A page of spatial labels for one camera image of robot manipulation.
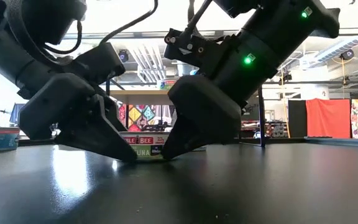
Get silver ribbed ceiling duct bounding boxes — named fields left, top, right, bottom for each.
left=176, top=60, right=195, bottom=77

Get yellow hanging cord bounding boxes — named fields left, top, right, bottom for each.
left=278, top=67, right=291, bottom=139

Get black table mat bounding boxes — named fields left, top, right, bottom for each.
left=0, top=141, right=358, bottom=224

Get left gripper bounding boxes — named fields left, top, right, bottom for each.
left=17, top=73, right=139, bottom=162

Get black panel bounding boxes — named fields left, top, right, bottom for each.
left=288, top=99, right=307, bottom=138

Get black table frame rails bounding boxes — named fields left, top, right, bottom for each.
left=19, top=136, right=358, bottom=147

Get orange cloth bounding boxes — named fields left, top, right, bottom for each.
left=305, top=98, right=352, bottom=139

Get Bumble Bee can matte lid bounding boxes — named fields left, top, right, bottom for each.
left=159, top=78, right=179, bottom=91
left=119, top=131, right=171, bottom=161

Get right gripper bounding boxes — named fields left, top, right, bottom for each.
left=160, top=74, right=242, bottom=161

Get blue grey partition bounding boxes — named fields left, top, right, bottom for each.
left=9, top=103, right=24, bottom=125

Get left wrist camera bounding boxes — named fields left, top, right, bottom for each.
left=71, top=42, right=126, bottom=85

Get white ribbed ceiling duct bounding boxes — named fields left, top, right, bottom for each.
left=303, top=35, right=358, bottom=68

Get wooden shelf black metal frame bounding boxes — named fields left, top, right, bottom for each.
left=106, top=71, right=267, bottom=149

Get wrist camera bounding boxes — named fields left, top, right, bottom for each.
left=163, top=27, right=241, bottom=71
left=71, top=42, right=126, bottom=85

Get colourful patchwork quilt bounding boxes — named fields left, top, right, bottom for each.
left=116, top=104, right=177, bottom=133

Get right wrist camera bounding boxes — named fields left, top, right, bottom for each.
left=163, top=27, right=241, bottom=71

